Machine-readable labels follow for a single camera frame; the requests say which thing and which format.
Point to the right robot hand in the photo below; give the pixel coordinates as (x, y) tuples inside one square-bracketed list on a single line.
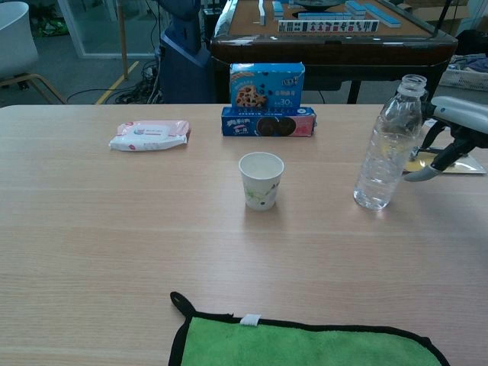
[(465, 122)]

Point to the clear plastic bottle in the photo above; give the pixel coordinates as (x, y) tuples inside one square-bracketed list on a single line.
[(381, 171)]

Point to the white paper cup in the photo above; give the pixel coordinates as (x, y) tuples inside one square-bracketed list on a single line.
[(261, 187)]

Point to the yellow razor blister pack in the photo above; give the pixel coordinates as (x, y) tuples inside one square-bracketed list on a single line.
[(465, 165)]

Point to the white plastic basket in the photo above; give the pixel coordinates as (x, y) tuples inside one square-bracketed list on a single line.
[(469, 78)]

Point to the black bag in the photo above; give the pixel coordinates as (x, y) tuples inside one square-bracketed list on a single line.
[(472, 42)]

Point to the face-up mahjong tile row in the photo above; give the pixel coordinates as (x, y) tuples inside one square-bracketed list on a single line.
[(328, 26)]

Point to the brown mahjong table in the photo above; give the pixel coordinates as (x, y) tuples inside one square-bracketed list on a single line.
[(305, 49)]

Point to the dark blue Oreo box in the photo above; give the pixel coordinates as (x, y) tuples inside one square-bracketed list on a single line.
[(267, 124)]

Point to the light blue cookie box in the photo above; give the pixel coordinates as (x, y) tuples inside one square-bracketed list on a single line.
[(267, 84)]

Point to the green microfiber cloth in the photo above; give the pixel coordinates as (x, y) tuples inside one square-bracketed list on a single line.
[(305, 347)]

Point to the pink wet wipes pack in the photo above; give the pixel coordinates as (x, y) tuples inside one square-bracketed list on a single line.
[(148, 135)]

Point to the chair with wooden legs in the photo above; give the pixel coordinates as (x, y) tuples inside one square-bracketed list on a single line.
[(15, 38)]

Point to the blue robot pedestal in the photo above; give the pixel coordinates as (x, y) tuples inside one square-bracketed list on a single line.
[(183, 57)]

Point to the wooden post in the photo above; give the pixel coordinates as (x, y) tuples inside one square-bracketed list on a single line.
[(122, 38)]

